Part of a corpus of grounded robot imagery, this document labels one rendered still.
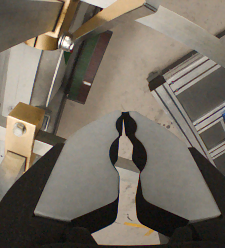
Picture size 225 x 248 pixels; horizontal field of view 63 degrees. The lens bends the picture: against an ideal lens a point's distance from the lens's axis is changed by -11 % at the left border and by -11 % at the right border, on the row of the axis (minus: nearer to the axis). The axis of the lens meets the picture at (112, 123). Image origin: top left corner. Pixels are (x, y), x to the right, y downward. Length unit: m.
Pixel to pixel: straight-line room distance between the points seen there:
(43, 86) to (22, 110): 0.14
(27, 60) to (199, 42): 0.41
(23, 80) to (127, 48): 0.69
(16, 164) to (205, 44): 0.33
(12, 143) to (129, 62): 0.90
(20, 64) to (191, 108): 0.83
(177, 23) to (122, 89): 0.96
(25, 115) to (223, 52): 0.30
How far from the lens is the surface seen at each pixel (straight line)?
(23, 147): 0.35
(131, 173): 0.36
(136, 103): 1.23
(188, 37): 0.26
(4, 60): 0.58
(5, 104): 0.62
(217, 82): 1.07
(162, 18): 0.25
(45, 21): 0.20
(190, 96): 1.04
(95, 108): 1.25
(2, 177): 0.33
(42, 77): 0.45
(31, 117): 0.33
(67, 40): 0.25
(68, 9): 0.24
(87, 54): 0.41
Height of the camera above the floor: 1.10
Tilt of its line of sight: 59 degrees down
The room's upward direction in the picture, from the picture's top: 178 degrees counter-clockwise
